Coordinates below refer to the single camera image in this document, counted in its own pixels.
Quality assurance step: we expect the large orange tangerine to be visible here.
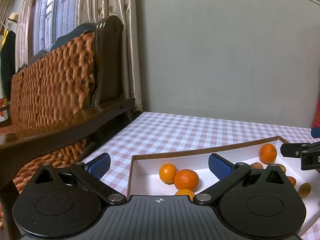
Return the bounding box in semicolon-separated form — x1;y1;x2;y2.
174;169;200;191

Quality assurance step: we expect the red thermos flask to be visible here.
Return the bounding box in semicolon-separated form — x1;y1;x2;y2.
311;101;320;129

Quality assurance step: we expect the orange fruit piece in tray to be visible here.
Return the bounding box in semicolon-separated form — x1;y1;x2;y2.
287;176;297;186

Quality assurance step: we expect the olive green fruit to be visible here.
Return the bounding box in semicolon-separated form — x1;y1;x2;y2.
298;183;312;198

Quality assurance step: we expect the small orange tangerine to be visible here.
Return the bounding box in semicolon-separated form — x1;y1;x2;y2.
259;144;277;164

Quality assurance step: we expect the small round kumquat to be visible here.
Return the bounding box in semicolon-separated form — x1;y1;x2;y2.
175;189;195;201

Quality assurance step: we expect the brown white cardboard tray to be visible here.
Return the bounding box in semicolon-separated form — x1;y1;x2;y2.
127;136;319;236

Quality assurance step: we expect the pink checkered tablecloth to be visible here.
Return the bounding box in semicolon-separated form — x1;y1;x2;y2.
65;112;318;239

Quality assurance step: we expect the orange woven sofa cushion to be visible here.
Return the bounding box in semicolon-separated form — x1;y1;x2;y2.
0;31;97;188

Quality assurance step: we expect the dark hanging coat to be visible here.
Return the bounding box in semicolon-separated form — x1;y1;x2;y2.
1;30;16;101

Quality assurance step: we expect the straw hat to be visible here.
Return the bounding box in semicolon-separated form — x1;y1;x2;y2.
7;12;19;23

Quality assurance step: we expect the beige striped curtain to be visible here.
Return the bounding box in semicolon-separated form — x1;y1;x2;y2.
15;0;143;113

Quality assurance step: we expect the window with metal frame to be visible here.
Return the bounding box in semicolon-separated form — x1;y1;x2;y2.
27;0;78;57

